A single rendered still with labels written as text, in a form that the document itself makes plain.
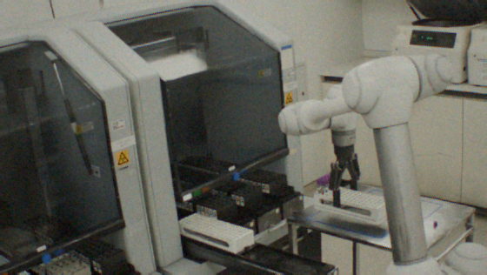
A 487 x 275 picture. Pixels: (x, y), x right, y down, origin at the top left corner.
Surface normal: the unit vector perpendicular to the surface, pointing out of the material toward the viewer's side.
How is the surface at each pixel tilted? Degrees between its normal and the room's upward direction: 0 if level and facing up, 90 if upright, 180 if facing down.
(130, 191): 90
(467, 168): 90
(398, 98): 79
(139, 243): 90
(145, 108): 90
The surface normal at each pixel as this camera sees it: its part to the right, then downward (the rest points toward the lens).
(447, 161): -0.68, 0.26
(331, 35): 0.73, 0.13
